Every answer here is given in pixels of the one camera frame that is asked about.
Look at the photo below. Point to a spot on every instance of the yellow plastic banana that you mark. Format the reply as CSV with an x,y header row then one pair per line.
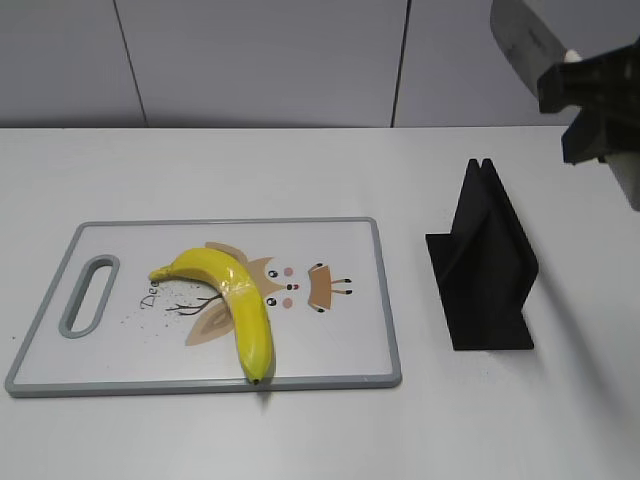
x,y
241,295

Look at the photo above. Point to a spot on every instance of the white-handled cleaver knife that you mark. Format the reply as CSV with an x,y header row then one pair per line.
x,y
531,48

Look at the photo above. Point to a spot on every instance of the black knife stand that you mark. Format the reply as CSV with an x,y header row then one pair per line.
x,y
484,266

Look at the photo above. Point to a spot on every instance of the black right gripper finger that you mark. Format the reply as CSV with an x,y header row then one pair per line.
x,y
604,126
607,83

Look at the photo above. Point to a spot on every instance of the white grey cutting board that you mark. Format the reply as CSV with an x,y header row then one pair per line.
x,y
104,328

